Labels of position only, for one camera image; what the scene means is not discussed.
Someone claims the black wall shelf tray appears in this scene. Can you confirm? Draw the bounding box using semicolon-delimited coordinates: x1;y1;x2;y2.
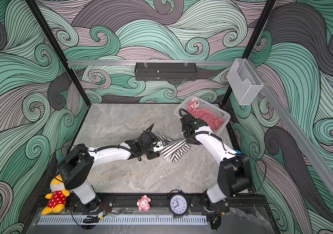
134;62;198;82

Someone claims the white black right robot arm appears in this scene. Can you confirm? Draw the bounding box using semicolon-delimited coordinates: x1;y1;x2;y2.
179;108;254;212

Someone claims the black white striped tank top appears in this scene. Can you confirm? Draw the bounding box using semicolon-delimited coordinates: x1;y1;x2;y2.
154;132;191;163

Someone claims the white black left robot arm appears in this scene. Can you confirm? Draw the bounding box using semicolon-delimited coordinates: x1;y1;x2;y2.
58;125;168;212

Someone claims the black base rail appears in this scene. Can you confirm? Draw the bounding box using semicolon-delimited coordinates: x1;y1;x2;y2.
36;193;271;218

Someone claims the black vertical frame post left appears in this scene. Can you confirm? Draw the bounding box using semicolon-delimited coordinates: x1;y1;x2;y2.
25;0;91;108

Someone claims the clear plastic wall bin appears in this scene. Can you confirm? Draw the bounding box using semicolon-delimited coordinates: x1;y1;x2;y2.
226;58;263;106

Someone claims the red white striped tank top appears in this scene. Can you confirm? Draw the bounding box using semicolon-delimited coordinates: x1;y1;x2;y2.
187;97;224;130

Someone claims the white plastic laundry basket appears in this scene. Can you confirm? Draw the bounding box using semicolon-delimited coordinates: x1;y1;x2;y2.
174;96;231;135

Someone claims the pink plush toy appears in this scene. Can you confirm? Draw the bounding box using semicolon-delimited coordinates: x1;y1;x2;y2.
137;195;151;212

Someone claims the yellow red plush doll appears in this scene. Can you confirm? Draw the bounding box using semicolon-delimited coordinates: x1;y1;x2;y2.
41;175;70;215

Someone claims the white slotted cable duct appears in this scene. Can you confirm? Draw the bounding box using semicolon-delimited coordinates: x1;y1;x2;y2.
37;214;208;226

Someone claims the black vertical frame post right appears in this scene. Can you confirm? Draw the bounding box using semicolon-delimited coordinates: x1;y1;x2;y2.
222;1;276;107

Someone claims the black vertical frame post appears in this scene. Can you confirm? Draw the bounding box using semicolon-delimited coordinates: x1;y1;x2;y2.
222;1;276;107
25;0;91;108

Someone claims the black analog alarm clock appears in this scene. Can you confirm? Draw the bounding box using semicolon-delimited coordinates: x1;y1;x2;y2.
167;189;189;218

